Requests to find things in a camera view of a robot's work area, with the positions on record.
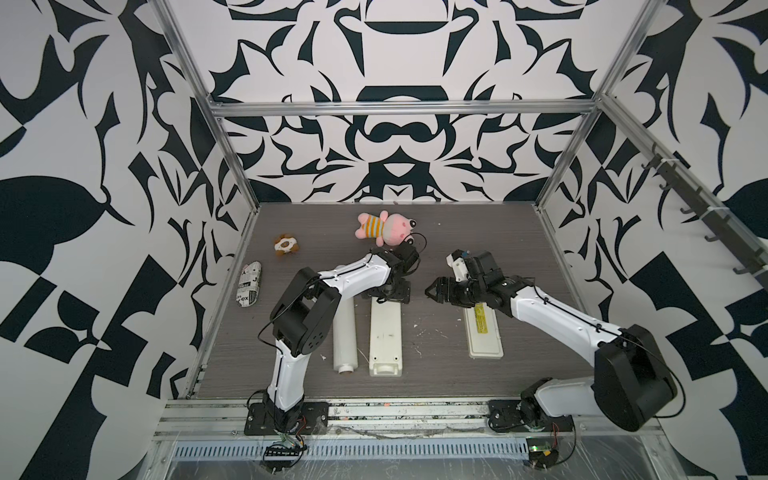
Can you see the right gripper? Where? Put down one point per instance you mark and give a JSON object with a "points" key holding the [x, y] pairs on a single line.
{"points": [[448, 295]]}

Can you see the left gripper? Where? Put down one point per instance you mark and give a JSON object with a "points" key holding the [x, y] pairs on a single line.
{"points": [[403, 293]]}

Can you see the cream dispenser base tray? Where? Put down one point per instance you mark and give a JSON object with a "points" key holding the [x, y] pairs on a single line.
{"points": [[385, 345]]}

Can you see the white plastic wrap roll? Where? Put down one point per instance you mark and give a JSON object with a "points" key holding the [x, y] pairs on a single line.
{"points": [[345, 353]]}

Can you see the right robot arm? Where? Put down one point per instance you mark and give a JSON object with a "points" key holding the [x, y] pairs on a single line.
{"points": [[630, 383]]}

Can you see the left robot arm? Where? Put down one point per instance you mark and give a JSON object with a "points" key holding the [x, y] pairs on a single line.
{"points": [[302, 318]]}

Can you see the pink plush pig toy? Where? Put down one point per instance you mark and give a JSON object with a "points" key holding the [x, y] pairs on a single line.
{"points": [[386, 229]]}

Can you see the brown white plush toy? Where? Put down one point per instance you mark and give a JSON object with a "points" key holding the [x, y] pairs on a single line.
{"points": [[286, 244]]}

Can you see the black white patterned shoe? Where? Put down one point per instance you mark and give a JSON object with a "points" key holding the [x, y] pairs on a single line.
{"points": [[248, 288]]}

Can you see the right circuit board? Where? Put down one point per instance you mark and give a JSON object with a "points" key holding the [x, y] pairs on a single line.
{"points": [[542, 454]]}

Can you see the circuit board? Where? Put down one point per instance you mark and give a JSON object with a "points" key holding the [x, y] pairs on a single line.
{"points": [[542, 454], [278, 457]]}

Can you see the left circuit board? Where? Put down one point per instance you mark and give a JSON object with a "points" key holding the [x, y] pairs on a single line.
{"points": [[278, 457]]}

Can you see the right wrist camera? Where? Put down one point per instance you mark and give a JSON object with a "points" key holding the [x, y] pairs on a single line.
{"points": [[456, 261]]}

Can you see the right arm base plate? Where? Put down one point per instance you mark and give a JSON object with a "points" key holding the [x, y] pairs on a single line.
{"points": [[524, 415]]}

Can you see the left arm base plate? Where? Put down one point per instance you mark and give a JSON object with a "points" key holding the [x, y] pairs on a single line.
{"points": [[306, 418]]}

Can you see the wall hook rail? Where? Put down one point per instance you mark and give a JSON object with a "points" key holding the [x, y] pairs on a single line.
{"points": [[699, 203]]}

